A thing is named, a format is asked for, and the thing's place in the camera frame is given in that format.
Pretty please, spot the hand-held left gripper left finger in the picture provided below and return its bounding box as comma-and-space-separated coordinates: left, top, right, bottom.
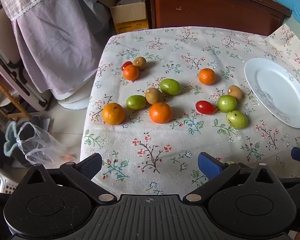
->
21, 153, 117, 204

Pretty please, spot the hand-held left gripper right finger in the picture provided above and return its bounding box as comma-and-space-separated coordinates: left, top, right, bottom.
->
184, 152, 279, 204

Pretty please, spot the green jujube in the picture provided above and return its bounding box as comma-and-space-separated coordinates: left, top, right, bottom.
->
126, 95, 147, 110
217, 95, 237, 113
226, 110, 248, 129
160, 78, 182, 96

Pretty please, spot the orange mandarin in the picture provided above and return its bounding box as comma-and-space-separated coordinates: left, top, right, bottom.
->
122, 64, 140, 81
102, 102, 126, 125
198, 68, 216, 85
149, 102, 173, 124

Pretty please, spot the white plate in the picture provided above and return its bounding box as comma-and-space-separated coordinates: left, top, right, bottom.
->
244, 57, 300, 128

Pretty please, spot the brown longan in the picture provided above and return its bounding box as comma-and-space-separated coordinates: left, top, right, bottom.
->
145, 87, 163, 105
133, 57, 147, 70
227, 85, 243, 102

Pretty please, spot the floral tablecloth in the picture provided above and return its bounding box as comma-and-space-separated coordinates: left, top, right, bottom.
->
80, 24, 300, 197

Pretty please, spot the clear plastic bag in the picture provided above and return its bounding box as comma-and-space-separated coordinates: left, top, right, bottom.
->
16, 122, 77, 168

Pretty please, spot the white appliance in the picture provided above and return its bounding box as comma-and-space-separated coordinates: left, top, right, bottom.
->
51, 90, 90, 110

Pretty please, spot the white plastic basket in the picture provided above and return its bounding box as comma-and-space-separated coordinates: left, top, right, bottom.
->
0, 165, 18, 193

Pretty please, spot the wooden rack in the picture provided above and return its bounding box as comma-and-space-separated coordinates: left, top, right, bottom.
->
0, 70, 32, 120

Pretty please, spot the purple checkered appliance cover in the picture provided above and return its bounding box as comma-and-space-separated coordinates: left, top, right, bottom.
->
0, 0, 110, 94

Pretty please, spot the white folding table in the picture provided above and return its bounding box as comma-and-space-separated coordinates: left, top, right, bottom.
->
0, 10, 52, 112

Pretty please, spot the blue printed cushion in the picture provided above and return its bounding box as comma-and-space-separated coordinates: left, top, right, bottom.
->
256, 0, 300, 33

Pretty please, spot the cardboard box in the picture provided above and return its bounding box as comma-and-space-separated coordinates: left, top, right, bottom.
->
97, 0, 150, 35

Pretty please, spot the brown wooden cabinet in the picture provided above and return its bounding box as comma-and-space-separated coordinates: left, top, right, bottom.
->
140, 0, 293, 37

